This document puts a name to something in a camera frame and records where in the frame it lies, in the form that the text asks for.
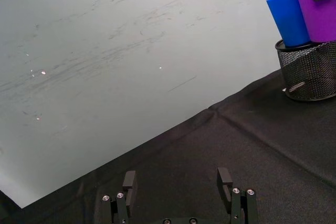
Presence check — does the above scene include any black wire mesh cup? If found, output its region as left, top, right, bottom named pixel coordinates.
left=275, top=39, right=336, bottom=102

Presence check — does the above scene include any blue foam roll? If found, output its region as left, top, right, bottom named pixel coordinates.
left=266, top=0, right=314, bottom=48

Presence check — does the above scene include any black table cloth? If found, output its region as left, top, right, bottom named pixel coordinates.
left=0, top=67, right=336, bottom=224

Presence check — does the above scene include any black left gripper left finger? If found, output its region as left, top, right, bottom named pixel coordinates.
left=101, top=170, right=139, bottom=224

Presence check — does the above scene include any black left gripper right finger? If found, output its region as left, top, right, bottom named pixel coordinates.
left=216, top=167, right=258, bottom=224

